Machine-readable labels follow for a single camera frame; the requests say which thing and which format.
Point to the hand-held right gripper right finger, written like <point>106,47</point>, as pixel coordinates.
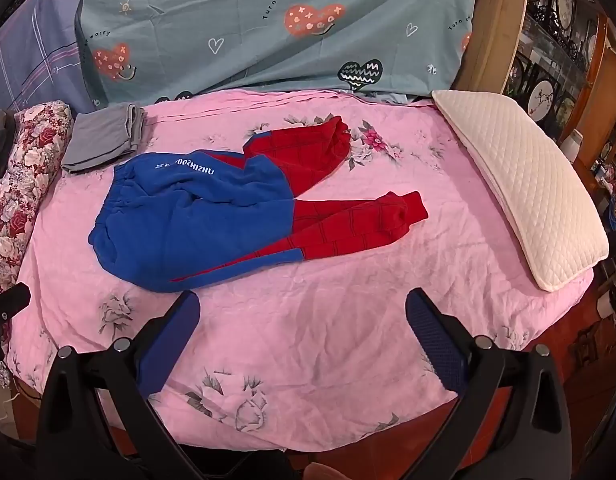
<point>434,332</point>

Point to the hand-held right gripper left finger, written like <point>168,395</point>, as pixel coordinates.
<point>173,325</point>

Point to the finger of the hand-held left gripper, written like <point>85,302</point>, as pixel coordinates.
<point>10,301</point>

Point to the blue and red pants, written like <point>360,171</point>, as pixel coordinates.
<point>197,225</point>

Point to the red floral quilt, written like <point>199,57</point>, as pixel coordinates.
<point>17,200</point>

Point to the pink floral bed sheet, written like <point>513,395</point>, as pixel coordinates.
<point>308,340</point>

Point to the white quilted pillow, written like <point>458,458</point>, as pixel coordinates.
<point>528,185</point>

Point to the folded grey garment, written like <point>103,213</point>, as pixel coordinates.
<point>102,135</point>

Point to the white cup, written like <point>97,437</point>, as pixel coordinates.
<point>571,146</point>

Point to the blue plaid cloth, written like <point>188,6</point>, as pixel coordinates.
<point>30,55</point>

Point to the round decorative plate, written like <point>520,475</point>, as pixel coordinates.
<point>543,96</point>
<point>566,5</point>

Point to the wooden display cabinet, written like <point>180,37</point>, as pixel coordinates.
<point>608,85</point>

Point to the teal printed quilt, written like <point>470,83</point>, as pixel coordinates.
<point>248,30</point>

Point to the wooden headboard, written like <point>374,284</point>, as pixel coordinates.
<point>493,25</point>

